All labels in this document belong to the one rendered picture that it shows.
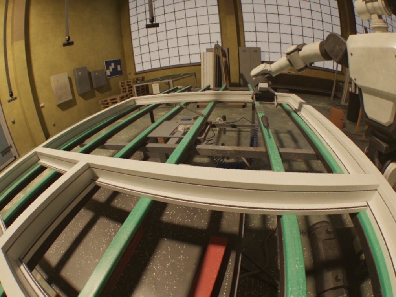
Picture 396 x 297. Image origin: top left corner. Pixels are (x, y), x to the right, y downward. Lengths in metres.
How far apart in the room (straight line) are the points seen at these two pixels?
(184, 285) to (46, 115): 6.54
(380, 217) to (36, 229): 0.83
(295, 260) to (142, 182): 0.38
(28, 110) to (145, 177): 5.76
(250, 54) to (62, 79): 7.53
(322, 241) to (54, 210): 1.36
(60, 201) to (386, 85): 0.91
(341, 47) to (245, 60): 6.95
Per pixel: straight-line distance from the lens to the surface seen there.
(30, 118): 6.04
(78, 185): 0.54
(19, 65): 6.21
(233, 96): 1.30
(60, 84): 6.89
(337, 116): 4.00
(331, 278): 1.15
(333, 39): 0.72
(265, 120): 0.79
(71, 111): 7.24
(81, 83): 7.42
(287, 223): 0.37
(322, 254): 1.22
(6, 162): 6.15
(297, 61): 0.89
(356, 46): 0.58
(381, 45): 0.53
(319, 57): 0.80
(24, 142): 6.37
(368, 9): 0.61
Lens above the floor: 1.15
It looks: 28 degrees down
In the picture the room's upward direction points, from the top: 6 degrees counter-clockwise
